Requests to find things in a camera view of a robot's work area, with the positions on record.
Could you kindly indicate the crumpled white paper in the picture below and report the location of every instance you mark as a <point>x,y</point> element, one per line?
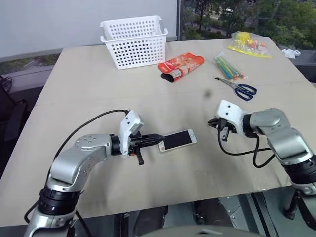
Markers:
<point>291,53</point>

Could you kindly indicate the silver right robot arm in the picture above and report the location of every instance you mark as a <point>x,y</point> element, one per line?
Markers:
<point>284,140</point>

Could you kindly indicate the black chair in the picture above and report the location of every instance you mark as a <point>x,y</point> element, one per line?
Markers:
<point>12,116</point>

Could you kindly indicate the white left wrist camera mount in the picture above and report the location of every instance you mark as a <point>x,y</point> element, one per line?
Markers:
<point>129,121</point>

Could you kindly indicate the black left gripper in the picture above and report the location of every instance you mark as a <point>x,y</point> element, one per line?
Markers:
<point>138,143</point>

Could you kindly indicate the black stand leg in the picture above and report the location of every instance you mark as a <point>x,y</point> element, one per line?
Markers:
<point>295,205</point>

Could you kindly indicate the clear bag of colourful toys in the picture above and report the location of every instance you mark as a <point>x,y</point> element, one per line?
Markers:
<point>249,44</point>

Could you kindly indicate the white smartphone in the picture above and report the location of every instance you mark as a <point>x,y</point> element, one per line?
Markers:
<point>179,139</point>

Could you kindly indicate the bag of coloured sticks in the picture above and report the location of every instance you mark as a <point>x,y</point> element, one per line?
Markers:
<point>228,67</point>

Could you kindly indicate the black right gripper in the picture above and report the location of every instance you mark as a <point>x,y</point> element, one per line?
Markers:
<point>225,126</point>

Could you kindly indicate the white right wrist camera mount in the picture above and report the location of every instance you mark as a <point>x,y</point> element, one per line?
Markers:
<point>228,112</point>

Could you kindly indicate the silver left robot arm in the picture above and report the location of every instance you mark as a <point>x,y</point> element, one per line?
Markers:
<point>71,163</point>

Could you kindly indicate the dark rounded shape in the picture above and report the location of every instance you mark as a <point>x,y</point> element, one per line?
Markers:
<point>151,219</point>
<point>214,212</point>

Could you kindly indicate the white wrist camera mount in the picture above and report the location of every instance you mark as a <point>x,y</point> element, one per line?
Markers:
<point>228,112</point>
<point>129,121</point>

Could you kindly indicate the orange snack pouch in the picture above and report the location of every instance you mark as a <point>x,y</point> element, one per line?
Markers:
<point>182,64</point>

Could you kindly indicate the white perforated plastic basket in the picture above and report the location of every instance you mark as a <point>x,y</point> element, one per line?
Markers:
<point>138,53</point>
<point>130,27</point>

